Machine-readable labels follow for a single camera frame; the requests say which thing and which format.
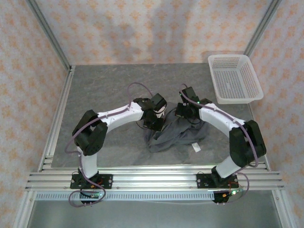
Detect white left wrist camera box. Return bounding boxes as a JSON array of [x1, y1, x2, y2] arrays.
[[153, 108, 167, 119]]

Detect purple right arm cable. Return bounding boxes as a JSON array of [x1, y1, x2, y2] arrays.
[[180, 83, 260, 206]]

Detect white perforated plastic basket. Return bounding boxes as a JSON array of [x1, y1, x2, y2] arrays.
[[208, 54, 264, 105]]

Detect aluminium mounting rail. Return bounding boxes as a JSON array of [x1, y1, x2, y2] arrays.
[[25, 166, 285, 191]]

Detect aluminium side rail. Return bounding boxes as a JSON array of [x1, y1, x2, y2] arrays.
[[248, 103, 270, 171], [39, 66, 76, 171]]

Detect white slotted cable duct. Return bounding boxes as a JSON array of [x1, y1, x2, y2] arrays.
[[35, 191, 216, 202]]

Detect aluminium frame post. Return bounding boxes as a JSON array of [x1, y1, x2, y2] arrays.
[[26, 0, 72, 71], [244, 0, 283, 57]]

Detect aluminium frame leg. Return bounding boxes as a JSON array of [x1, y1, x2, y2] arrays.
[[13, 190, 36, 228], [272, 190, 293, 228]]

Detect grey metal lower panel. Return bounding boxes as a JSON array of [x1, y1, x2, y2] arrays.
[[26, 200, 283, 228]]

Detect small circuit board green light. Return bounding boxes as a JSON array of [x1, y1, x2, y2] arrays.
[[222, 189, 244, 198], [79, 190, 105, 200]]

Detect grey t-shirt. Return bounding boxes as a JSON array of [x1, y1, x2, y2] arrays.
[[142, 110, 211, 154]]

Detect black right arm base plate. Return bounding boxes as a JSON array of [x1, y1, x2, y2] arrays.
[[196, 173, 239, 190]]

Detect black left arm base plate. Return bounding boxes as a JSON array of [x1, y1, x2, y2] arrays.
[[70, 174, 113, 190]]

